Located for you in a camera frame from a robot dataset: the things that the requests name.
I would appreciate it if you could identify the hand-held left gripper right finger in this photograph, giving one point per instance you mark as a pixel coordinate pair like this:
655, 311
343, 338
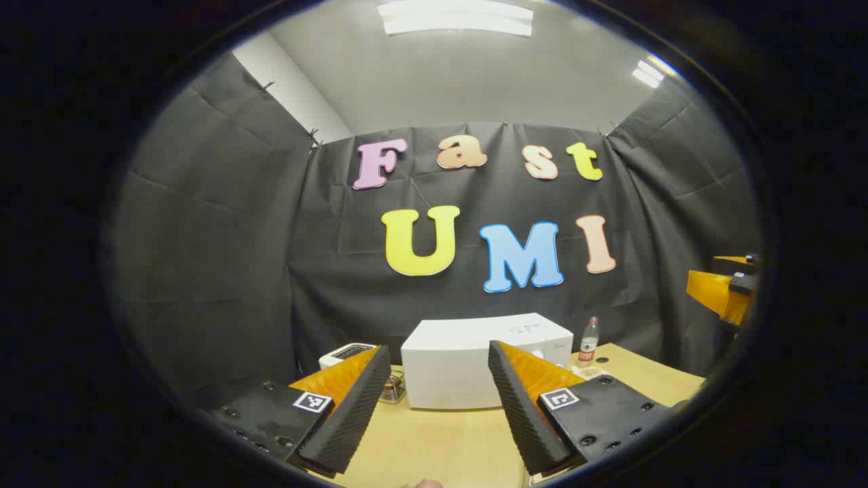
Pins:
525, 413

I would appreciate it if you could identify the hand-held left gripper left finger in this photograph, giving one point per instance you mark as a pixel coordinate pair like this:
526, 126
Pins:
346, 420

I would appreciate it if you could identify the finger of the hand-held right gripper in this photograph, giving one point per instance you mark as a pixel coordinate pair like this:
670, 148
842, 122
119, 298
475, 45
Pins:
719, 295

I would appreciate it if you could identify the white microwave oven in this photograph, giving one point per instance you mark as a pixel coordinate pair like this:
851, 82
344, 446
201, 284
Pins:
447, 366

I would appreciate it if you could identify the white toaster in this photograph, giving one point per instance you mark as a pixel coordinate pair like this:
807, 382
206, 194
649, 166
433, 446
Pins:
342, 352

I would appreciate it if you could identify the white divided dish of beans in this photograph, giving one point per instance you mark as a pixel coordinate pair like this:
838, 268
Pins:
588, 372

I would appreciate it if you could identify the clear bottle with red label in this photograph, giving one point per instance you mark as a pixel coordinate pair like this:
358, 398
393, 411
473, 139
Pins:
588, 346

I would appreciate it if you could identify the black backdrop cloth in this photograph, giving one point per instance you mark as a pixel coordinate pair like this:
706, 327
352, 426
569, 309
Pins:
237, 271

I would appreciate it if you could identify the small ceiling light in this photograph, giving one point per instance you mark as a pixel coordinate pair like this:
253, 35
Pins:
647, 73

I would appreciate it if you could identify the long ceiling light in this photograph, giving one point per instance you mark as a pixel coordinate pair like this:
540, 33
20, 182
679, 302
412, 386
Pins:
454, 17

